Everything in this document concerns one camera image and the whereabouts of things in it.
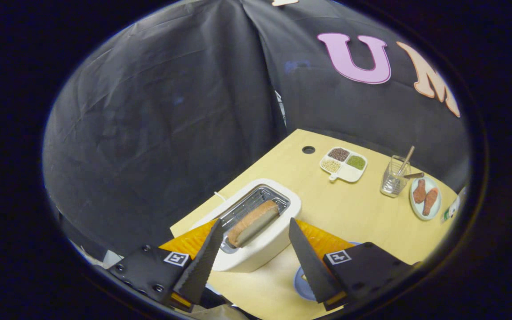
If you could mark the black backdrop cloth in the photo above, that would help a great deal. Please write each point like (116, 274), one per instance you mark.
(149, 133)

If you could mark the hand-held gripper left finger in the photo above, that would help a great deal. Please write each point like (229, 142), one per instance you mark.
(200, 266)

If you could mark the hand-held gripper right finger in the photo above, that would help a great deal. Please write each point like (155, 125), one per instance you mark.
(311, 266)

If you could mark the blue plate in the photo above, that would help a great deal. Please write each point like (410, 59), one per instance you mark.
(300, 284)

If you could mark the dark brown meat patty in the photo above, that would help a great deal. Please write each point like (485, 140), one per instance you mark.
(419, 191)

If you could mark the light green plate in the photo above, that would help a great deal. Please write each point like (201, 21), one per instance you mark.
(416, 209)

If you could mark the clear water bottle green cap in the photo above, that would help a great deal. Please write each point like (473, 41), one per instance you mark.
(451, 209)

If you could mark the orange-edged brown meat patty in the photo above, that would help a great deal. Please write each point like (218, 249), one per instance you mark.
(430, 202)

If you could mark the plain bread slice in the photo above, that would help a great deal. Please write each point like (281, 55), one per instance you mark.
(254, 222)

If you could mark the white divided spice dish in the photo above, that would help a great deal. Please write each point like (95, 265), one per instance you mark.
(349, 173)

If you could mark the white toaster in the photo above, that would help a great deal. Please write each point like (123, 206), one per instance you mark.
(265, 249)

